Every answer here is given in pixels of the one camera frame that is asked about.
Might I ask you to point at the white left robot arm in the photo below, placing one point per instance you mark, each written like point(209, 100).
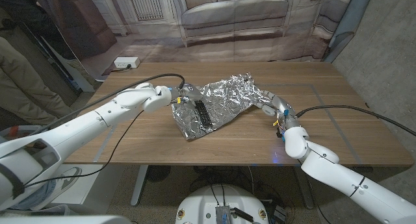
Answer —
point(81, 126)

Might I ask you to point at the blue-grey backdrop pole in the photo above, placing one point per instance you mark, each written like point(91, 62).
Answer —
point(351, 19)

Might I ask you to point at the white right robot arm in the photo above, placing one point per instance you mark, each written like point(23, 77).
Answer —
point(341, 178)

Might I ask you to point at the black round floor fan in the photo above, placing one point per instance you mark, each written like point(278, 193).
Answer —
point(158, 172)

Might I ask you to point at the printed living room backdrop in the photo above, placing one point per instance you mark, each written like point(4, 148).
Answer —
point(227, 26)

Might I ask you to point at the white plastic container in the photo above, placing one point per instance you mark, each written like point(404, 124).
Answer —
point(22, 130)

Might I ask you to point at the white floor mat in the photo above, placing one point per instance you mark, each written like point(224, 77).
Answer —
point(104, 185)

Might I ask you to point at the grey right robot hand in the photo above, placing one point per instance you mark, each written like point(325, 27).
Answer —
point(282, 110)

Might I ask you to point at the black TV remote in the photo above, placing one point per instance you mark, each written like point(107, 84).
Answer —
point(203, 113)

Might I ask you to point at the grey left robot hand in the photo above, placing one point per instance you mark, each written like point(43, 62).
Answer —
point(190, 92)

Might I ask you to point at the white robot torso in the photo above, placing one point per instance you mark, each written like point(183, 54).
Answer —
point(201, 204)

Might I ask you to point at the white power strip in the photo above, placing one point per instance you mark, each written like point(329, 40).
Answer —
point(126, 61)

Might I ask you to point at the aluminum foil sheet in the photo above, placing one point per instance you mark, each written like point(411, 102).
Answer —
point(227, 100)

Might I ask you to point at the white table leg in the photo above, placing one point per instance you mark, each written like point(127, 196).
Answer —
point(139, 185)

